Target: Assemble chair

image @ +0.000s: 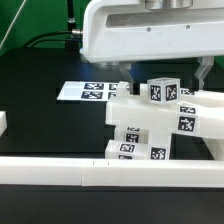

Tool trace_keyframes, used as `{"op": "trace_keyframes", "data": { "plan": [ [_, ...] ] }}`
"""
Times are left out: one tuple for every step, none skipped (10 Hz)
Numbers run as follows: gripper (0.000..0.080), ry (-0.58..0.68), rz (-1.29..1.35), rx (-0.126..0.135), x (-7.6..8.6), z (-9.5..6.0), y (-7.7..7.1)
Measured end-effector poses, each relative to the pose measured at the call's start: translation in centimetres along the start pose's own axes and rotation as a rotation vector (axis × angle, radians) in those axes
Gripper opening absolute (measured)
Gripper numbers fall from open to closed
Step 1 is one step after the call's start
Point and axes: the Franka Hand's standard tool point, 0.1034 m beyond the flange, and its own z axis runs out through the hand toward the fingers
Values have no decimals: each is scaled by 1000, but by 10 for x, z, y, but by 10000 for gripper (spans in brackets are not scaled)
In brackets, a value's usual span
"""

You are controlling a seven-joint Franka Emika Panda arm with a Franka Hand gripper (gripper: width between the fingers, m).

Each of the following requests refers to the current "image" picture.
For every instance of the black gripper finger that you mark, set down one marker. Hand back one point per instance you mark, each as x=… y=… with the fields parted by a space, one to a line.
x=205 y=65

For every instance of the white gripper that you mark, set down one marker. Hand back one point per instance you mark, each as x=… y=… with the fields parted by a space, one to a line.
x=140 y=30

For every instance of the white chair back frame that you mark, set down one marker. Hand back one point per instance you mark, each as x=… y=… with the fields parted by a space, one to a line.
x=200 y=114

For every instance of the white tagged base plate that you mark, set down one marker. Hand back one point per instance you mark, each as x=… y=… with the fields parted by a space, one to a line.
x=87 y=91

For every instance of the white U-shaped fence frame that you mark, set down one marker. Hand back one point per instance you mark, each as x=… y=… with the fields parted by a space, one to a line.
x=110 y=172

